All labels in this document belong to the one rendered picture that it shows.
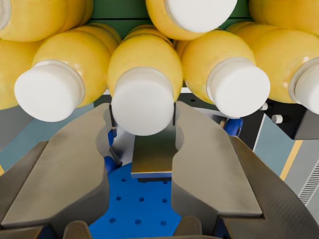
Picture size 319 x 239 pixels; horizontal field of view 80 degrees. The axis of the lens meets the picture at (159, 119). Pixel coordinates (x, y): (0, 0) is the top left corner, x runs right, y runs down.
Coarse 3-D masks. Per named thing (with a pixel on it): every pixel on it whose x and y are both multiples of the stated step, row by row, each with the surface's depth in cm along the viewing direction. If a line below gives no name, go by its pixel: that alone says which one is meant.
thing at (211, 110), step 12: (108, 96) 34; (180, 96) 34; (192, 96) 34; (204, 108) 30; (216, 108) 30; (216, 120) 33; (120, 132) 34; (120, 144) 35; (132, 144) 35; (120, 156) 37
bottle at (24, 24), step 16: (16, 0) 12; (32, 0) 13; (48, 0) 14; (64, 0) 17; (80, 0) 21; (16, 16) 13; (32, 16) 14; (48, 16) 15; (64, 16) 17; (80, 16) 22; (0, 32) 13; (16, 32) 14; (32, 32) 15; (48, 32) 16
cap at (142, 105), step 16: (128, 80) 11; (144, 80) 11; (160, 80) 12; (128, 96) 11; (144, 96) 11; (160, 96) 11; (112, 112) 12; (128, 112) 12; (144, 112) 12; (160, 112) 12; (128, 128) 12; (144, 128) 12; (160, 128) 12
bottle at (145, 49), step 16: (144, 32) 18; (160, 32) 20; (128, 48) 14; (144, 48) 14; (160, 48) 14; (112, 64) 14; (128, 64) 13; (144, 64) 13; (160, 64) 13; (176, 64) 14; (112, 80) 14; (176, 80) 14; (112, 96) 15; (176, 96) 15
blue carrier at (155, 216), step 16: (112, 176) 29; (128, 176) 29; (112, 192) 27; (128, 192) 27; (144, 192) 27; (160, 192) 27; (112, 208) 25; (128, 208) 25; (144, 208) 25; (160, 208) 25; (96, 224) 23; (112, 224) 23; (128, 224) 23; (144, 224) 23; (160, 224) 23; (176, 224) 23
